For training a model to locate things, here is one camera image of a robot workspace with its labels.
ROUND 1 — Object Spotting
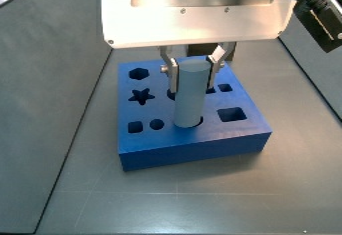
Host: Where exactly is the light blue oval cylinder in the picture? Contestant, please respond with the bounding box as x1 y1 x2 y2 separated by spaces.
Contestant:
174 59 211 128

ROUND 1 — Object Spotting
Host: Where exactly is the blue foam shape-sorter block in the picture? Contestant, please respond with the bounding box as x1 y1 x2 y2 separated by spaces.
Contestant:
118 60 272 171

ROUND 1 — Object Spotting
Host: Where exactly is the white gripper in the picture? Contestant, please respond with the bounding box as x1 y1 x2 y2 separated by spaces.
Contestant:
101 0 293 93

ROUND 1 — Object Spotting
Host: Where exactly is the black curved fixture stand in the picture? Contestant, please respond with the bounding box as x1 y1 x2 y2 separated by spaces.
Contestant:
187 42 237 61

